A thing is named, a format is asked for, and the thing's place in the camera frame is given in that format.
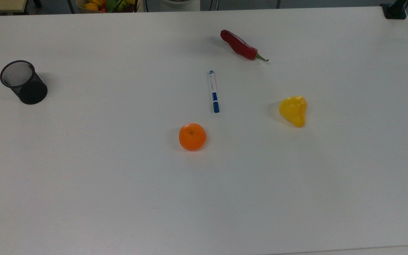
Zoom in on blue white marker pen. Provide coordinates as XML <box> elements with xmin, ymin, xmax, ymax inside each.
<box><xmin>209</xmin><ymin>70</ymin><xmax>220</xmax><ymax>114</ymax></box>

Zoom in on black mesh pen cup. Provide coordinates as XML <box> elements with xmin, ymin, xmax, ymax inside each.
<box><xmin>0</xmin><ymin>60</ymin><xmax>48</xmax><ymax>105</ymax></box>

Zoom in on orange mandarin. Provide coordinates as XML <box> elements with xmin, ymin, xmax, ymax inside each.
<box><xmin>178</xmin><ymin>123</ymin><xmax>207</xmax><ymax>152</ymax></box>

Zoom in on red chili pepper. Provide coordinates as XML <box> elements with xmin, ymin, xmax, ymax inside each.
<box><xmin>220</xmin><ymin>29</ymin><xmax>269</xmax><ymax>62</ymax></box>

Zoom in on yellow bell pepper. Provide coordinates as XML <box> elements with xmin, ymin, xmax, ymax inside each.
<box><xmin>279</xmin><ymin>95</ymin><xmax>308</xmax><ymax>128</ymax></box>

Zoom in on basket of toy fruit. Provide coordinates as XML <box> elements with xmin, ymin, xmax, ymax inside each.
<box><xmin>75</xmin><ymin>0</ymin><xmax>143</xmax><ymax>14</ymax></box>

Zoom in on black stand base clamp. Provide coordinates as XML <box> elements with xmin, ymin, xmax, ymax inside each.
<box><xmin>380</xmin><ymin>0</ymin><xmax>408</xmax><ymax>20</ymax></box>

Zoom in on beige wooden table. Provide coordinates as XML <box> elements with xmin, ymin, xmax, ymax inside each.
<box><xmin>0</xmin><ymin>0</ymin><xmax>28</xmax><ymax>14</ymax></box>

